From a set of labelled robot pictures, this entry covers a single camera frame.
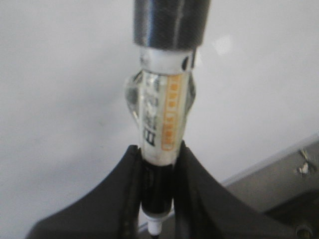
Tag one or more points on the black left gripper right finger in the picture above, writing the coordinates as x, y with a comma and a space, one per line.
204, 209

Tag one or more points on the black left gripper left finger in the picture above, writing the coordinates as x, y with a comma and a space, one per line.
109, 211

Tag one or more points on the white black whiteboard marker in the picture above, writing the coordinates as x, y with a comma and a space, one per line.
160, 95

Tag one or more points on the white whiteboard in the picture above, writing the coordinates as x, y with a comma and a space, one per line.
64, 121

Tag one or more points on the aluminium whiteboard frame rail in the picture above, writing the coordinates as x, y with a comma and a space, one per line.
272, 159

